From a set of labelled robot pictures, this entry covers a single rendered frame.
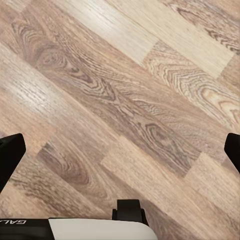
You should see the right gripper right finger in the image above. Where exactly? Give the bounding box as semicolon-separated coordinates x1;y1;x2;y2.
224;133;240;173

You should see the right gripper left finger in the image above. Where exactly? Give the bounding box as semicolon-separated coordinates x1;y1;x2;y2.
0;133;26;193

